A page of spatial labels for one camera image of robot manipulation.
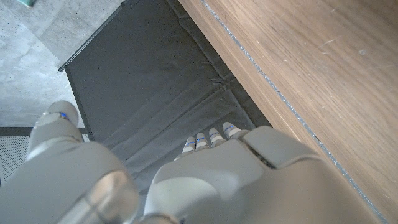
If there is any black backdrop curtain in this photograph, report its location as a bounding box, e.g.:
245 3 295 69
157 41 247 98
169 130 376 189
58 0 271 215

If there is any wooden table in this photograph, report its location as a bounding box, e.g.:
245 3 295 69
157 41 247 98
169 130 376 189
200 0 389 224

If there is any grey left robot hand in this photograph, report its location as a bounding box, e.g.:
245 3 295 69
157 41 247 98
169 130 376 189
0 100 383 224

